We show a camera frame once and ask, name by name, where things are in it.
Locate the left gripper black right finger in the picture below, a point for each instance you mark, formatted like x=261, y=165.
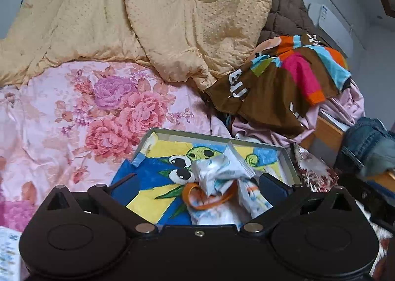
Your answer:
x=285, y=200

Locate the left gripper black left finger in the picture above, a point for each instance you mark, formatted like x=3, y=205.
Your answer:
x=111, y=201

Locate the striped pastel sock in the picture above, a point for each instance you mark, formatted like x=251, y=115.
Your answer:
x=251, y=199

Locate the grey cardboard box tray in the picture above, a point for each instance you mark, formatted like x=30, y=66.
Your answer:
x=185, y=147

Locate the white gold brocade cloth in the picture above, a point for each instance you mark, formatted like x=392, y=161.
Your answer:
x=319, y=177

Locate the blue denim jeans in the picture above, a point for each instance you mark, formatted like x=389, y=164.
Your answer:
x=367, y=149

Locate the colourful cartoon towel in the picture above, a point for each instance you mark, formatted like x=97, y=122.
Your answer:
x=159, y=199

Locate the white printed cloth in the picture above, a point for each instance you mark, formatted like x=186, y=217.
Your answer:
x=212, y=176

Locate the pink floral quilt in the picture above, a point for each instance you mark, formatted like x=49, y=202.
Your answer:
x=72, y=128

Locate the pink lilac garment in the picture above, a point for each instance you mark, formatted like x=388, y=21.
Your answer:
x=346, y=108

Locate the brown colourful patterned cloth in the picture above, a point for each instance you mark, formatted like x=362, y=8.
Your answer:
x=278, y=84

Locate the white printed label packet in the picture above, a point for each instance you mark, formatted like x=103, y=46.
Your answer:
x=10, y=260

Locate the white air conditioner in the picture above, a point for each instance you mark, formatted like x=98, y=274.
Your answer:
x=331, y=29

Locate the brown quilted jacket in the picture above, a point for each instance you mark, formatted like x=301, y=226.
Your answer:
x=287, y=17

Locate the beige dotted blanket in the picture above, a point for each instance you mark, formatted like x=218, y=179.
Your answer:
x=201, y=40

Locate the wooden bed rail right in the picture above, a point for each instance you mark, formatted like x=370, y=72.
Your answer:
x=325, y=141

